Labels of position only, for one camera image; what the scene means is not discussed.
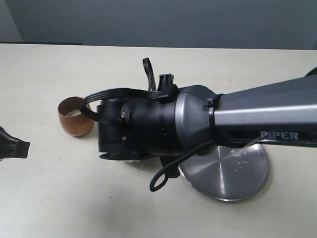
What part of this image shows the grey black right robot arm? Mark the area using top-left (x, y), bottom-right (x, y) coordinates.
top-left (97, 70), bottom-right (317, 161)

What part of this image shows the brown wooden cup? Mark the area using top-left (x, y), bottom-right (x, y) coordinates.
top-left (57, 96), bottom-right (94, 137)

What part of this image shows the black flat ribbon cable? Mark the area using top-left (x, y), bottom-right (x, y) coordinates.
top-left (80, 58), bottom-right (179, 126)

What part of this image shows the steel bowl of rice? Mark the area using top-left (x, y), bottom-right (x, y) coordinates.
top-left (124, 160), bottom-right (140, 163)

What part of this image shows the black round camera cable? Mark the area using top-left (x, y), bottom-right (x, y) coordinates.
top-left (149, 133), bottom-right (270, 192)

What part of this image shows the round steel plate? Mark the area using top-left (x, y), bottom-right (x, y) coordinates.
top-left (179, 144), bottom-right (270, 202)

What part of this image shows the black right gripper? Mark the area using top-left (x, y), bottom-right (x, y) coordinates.
top-left (97, 98), bottom-right (146, 161)

